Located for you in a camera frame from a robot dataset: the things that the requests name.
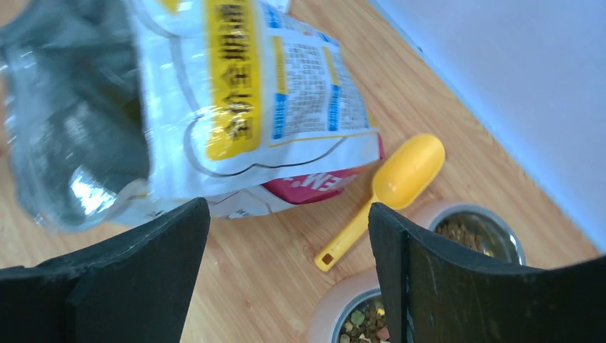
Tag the pink double pet bowl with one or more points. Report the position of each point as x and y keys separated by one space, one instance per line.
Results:
x=331 y=321

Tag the pet food bag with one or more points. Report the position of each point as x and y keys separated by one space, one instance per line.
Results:
x=121 y=111

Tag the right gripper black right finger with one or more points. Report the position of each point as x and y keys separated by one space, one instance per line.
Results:
x=436 y=290

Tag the yellow plastic scoop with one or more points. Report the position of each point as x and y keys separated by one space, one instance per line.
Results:
x=396 y=184

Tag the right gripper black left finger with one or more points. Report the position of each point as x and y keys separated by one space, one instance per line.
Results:
x=134 y=287

